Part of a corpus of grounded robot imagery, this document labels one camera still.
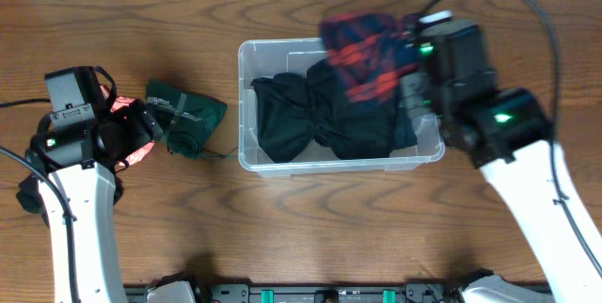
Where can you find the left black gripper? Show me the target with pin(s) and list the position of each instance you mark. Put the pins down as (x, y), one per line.
(142, 124)

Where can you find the salmon pink printed shirt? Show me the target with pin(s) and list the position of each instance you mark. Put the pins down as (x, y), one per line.
(116, 112)

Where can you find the black taped shirt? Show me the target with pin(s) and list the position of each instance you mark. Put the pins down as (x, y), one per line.
(404, 135)

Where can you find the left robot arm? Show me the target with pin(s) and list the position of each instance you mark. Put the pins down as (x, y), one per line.
(79, 154)

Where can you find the dark green shirt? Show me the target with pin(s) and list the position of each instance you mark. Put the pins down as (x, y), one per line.
(187, 119)

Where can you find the black mounting rail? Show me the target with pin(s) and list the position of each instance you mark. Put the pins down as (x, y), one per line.
(487, 289)

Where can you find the red navy plaid shirt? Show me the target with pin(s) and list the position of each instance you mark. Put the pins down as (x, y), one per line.
(370, 53)

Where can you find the black garment with tape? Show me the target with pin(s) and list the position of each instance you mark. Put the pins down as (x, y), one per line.
(32, 202)

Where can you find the large black shirt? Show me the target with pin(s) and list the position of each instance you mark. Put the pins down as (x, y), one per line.
(294, 110)

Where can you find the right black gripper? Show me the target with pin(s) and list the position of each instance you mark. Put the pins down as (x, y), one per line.
(426, 84)

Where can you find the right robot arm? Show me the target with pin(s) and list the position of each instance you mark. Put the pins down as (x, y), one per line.
(508, 138)

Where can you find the clear plastic storage bin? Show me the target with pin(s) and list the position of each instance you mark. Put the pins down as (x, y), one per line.
(265, 58)

